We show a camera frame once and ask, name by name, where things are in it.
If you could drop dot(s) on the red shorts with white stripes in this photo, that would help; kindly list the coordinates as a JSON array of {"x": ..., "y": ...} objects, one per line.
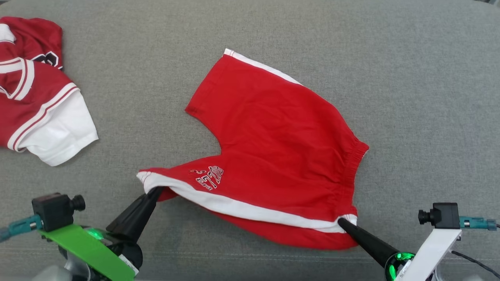
[{"x": 273, "y": 128}]

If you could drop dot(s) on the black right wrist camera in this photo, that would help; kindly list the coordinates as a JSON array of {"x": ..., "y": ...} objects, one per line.
[{"x": 445, "y": 215}]

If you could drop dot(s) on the teal right camera connector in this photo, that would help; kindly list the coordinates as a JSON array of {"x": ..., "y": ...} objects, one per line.
[{"x": 474, "y": 223}]

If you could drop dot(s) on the teal camera connector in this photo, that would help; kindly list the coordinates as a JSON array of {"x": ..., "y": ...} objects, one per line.
[
  {"x": 474, "y": 223},
  {"x": 23, "y": 225}
]

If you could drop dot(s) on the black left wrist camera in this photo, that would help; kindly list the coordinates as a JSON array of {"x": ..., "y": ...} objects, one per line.
[{"x": 52, "y": 210}]

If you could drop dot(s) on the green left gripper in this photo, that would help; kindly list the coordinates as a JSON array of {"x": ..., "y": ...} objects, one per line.
[{"x": 90, "y": 249}]

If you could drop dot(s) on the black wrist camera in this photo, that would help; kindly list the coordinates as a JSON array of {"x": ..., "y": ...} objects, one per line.
[
  {"x": 445, "y": 215},
  {"x": 52, "y": 210}
]

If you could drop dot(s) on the red white basketball jersey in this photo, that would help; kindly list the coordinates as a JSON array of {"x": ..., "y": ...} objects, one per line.
[{"x": 31, "y": 101}]

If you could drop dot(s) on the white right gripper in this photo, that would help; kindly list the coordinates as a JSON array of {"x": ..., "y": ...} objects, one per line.
[{"x": 433, "y": 249}]

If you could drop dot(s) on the teal left camera connector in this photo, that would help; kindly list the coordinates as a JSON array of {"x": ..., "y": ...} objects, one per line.
[{"x": 23, "y": 225}]

